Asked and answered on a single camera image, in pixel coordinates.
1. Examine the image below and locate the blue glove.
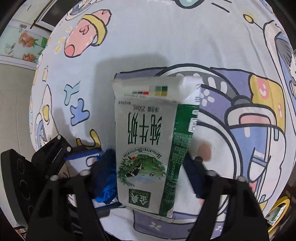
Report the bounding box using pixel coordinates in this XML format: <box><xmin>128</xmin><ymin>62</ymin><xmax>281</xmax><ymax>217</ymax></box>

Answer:
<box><xmin>93</xmin><ymin>149</ymin><xmax>118</xmax><ymax>205</ymax></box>

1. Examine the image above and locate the green white milk carton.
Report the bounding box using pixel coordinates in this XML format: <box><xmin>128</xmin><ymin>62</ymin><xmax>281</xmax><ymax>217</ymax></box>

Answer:
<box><xmin>265</xmin><ymin>204</ymin><xmax>286</xmax><ymax>226</ymax></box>

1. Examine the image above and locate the yellow rim trash bin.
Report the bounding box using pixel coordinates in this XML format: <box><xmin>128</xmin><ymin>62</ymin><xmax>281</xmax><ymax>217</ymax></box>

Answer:
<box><xmin>265</xmin><ymin>196</ymin><xmax>290</xmax><ymax>232</ymax></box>

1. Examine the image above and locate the kitchen counter cabinet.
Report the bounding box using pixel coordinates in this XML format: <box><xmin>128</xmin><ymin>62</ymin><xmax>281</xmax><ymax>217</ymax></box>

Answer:
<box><xmin>33</xmin><ymin>0</ymin><xmax>80</xmax><ymax>32</ymax></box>

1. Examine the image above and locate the floral glass door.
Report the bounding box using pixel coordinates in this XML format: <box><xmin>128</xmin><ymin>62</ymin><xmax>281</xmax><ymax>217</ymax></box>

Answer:
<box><xmin>1</xmin><ymin>19</ymin><xmax>50</xmax><ymax>70</ymax></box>

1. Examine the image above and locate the cartoon print tablecloth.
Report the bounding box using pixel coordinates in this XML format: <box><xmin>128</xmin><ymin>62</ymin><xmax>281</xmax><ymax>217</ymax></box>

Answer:
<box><xmin>29</xmin><ymin>1</ymin><xmax>295</xmax><ymax>240</ymax></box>

